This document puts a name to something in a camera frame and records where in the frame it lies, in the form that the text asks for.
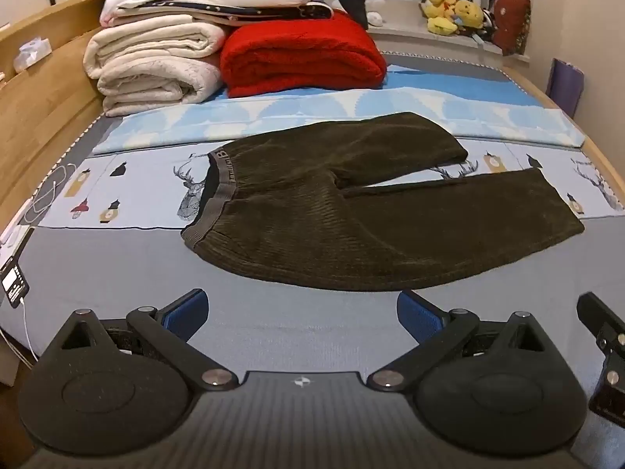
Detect dark red cushion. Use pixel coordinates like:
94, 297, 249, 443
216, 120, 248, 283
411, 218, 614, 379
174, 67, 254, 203
491, 0, 532, 57

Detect white cable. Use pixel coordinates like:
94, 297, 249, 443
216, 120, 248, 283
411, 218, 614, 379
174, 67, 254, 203
24, 163, 75, 226
0, 298, 41, 368

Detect grey window sill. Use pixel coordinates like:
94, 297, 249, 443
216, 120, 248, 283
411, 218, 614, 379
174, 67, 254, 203
366, 0, 509, 66

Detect yellow plush toy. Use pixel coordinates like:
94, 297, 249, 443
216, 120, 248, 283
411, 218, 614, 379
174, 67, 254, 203
421, 0, 459, 36
454, 0, 485, 31

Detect white and navy folded duvet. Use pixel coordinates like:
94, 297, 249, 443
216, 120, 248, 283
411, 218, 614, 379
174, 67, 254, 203
114, 0, 335, 27

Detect cream folded quilt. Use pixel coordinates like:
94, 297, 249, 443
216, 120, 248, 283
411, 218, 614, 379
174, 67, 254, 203
83, 14, 230, 118

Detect dark olive corduroy pants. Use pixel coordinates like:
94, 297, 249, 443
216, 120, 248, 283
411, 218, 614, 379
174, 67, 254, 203
180, 111, 586, 293

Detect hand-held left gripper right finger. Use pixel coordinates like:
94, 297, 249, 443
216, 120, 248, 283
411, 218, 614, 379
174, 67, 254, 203
366, 290, 560, 392

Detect red folded blanket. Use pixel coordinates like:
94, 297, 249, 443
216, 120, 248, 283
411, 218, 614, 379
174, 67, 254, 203
220, 10, 388, 98

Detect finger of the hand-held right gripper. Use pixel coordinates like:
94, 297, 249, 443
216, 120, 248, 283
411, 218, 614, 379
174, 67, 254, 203
576, 292, 625, 355

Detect blue fan-patterned blanket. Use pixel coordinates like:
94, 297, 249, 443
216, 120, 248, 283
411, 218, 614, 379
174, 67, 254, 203
93, 61, 587, 154

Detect black device with display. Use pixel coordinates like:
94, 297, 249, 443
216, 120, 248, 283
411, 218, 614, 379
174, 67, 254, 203
0, 227, 33, 310

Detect wooden bed frame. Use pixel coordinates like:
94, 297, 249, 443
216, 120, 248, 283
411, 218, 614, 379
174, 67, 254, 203
0, 0, 625, 235

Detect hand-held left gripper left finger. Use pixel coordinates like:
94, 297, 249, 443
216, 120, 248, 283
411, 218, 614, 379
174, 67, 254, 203
46, 288, 240, 392

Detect white tissue pack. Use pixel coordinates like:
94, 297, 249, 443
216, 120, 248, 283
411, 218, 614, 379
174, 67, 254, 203
13, 38, 52, 74

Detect purple flat board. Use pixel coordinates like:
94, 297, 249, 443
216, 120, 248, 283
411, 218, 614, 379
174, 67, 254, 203
546, 57, 585, 119

